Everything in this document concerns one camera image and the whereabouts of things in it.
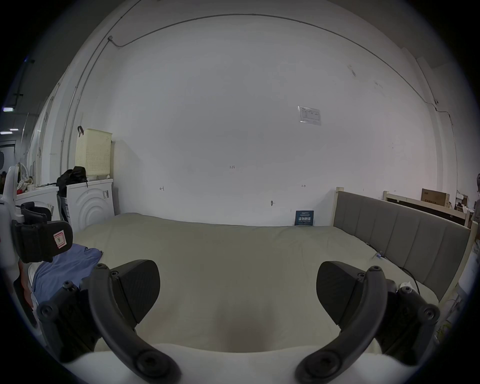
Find black bag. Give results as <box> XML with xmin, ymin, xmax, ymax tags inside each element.
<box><xmin>56</xmin><ymin>166</ymin><xmax>89</xmax><ymax>188</ymax></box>

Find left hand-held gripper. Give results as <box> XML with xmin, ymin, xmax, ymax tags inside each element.
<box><xmin>0</xmin><ymin>164</ymin><xmax>74</xmax><ymax>268</ymax></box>

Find bed with beige sheet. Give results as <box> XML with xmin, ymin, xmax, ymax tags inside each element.
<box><xmin>73</xmin><ymin>212</ymin><xmax>440</xmax><ymax>354</ymax></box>

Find white washing machine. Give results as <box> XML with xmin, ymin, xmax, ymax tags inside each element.
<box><xmin>58</xmin><ymin>178</ymin><xmax>115</xmax><ymax>234</ymax></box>
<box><xmin>15</xmin><ymin>185</ymin><xmax>61</xmax><ymax>222</ymax></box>

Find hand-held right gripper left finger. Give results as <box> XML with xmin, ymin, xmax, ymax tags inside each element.
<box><xmin>37</xmin><ymin>259</ymin><xmax>182</xmax><ymax>384</ymax></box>

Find brown carton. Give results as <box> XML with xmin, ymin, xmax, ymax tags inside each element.
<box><xmin>420</xmin><ymin>188</ymin><xmax>451</xmax><ymax>208</ymax></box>

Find thin cable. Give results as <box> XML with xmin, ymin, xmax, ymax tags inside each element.
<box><xmin>369</xmin><ymin>250</ymin><xmax>422</xmax><ymax>295</ymax></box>

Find cream perforated laundry basket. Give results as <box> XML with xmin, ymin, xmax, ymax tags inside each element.
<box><xmin>74</xmin><ymin>128</ymin><xmax>113</xmax><ymax>180</ymax></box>

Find blue shirt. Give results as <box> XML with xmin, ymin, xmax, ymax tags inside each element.
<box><xmin>32</xmin><ymin>243</ymin><xmax>104</xmax><ymax>301</ymax></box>

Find grey padded headboard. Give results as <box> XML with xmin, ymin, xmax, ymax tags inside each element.
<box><xmin>333</xmin><ymin>187</ymin><xmax>472</xmax><ymax>301</ymax></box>

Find white paper notice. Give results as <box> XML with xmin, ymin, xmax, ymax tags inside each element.
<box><xmin>298</xmin><ymin>105</ymin><xmax>322</xmax><ymax>127</ymax></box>

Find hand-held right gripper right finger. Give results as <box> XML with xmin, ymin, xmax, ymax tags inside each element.
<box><xmin>295</xmin><ymin>261</ymin><xmax>441</xmax><ymax>384</ymax></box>

